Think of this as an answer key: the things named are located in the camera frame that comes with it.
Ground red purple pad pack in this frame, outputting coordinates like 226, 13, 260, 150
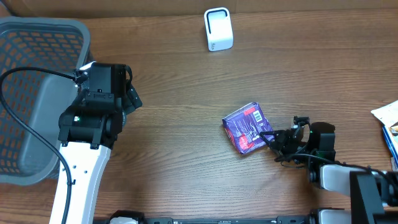
222, 102, 273, 154

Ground white cream tube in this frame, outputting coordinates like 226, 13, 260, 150
371, 101, 398, 128

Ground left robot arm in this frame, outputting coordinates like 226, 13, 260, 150
50, 62, 142, 223

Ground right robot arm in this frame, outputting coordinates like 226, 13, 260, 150
259, 118, 397, 223

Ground white barcode scanner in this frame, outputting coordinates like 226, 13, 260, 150
204, 7, 234, 52

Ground grey plastic shopping basket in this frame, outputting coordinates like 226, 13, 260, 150
1, 17, 92, 185

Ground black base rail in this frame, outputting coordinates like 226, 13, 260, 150
92, 209, 353, 224

